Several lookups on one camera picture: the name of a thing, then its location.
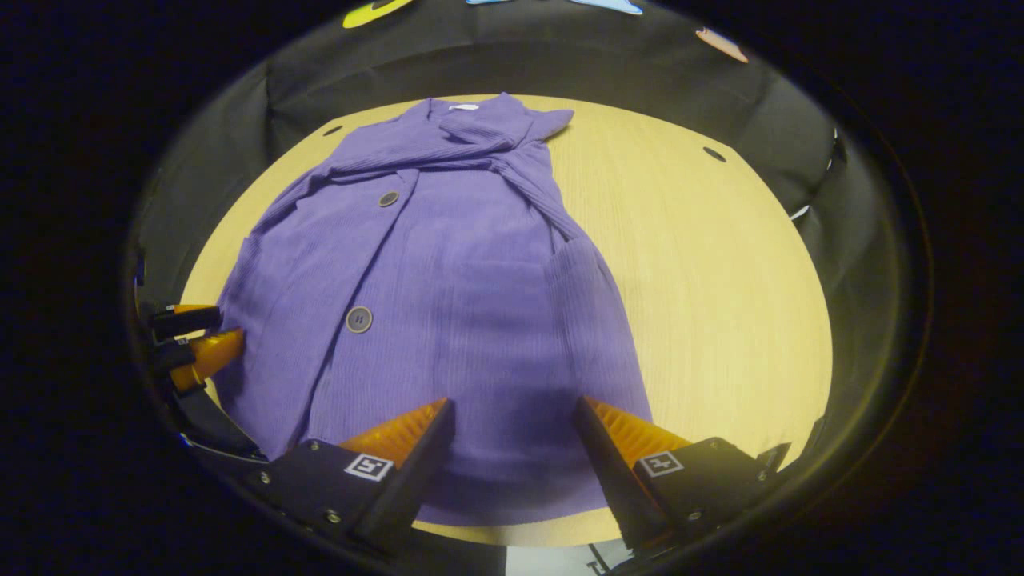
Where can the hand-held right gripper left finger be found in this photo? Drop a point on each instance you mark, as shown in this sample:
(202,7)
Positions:
(400,480)

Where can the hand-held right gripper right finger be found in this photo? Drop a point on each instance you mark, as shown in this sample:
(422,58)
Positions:
(616,480)

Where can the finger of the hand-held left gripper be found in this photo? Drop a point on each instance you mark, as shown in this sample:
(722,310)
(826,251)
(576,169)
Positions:
(184,322)
(210,356)

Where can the purple buttoned garment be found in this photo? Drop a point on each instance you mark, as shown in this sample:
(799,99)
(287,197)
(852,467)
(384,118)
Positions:
(448,320)

